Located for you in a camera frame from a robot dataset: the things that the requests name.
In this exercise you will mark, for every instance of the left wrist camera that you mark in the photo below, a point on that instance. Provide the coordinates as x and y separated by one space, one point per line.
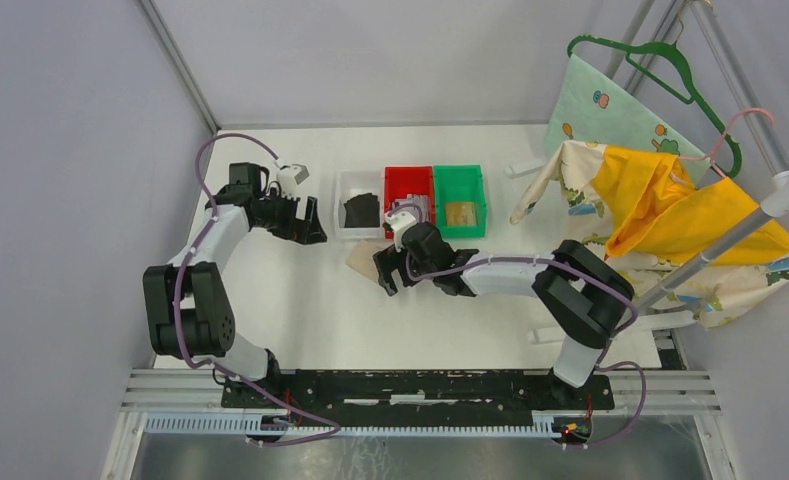
289 178

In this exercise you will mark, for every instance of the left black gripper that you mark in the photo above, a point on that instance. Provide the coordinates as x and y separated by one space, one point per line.
307 231

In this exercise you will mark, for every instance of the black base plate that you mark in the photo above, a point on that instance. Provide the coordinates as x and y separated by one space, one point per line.
417 398

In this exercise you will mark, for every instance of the red plastic bin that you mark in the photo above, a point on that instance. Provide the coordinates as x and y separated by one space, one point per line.
402 183

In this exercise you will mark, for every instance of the white plastic bin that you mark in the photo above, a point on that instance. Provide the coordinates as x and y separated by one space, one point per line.
347 184

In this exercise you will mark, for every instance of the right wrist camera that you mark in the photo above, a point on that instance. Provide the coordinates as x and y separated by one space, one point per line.
401 218

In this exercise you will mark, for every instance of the green patterned cloth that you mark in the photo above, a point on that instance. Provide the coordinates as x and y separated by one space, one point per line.
593 108

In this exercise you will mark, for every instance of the white cards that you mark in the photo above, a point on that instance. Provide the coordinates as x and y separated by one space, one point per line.
420 202

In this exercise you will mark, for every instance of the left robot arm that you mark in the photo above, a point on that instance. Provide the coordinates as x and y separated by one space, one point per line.
188 310

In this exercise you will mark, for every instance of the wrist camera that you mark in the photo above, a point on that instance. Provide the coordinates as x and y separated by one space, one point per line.
401 218
289 178

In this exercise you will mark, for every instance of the gold card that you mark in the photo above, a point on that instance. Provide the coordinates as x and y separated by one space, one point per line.
460 214

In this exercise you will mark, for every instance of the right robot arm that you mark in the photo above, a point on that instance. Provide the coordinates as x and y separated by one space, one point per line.
590 301

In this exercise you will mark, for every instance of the black cards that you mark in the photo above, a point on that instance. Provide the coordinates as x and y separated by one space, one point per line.
362 211

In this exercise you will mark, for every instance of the green clothes hanger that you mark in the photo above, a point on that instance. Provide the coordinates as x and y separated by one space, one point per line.
672 55

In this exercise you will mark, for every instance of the yellow cloth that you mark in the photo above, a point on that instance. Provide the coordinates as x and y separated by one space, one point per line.
658 210

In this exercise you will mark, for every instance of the green plastic bin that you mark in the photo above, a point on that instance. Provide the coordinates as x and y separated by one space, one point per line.
457 183

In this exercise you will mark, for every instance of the clear plastic box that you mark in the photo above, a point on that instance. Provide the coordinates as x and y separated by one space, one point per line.
524 168

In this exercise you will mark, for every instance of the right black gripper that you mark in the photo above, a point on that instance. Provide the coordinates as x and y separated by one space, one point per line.
388 260

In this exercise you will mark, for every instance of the beige card holder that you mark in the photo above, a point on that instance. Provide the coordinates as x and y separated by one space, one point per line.
360 258

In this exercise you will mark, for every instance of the metal rack pole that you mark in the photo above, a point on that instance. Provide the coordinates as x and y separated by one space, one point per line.
772 207

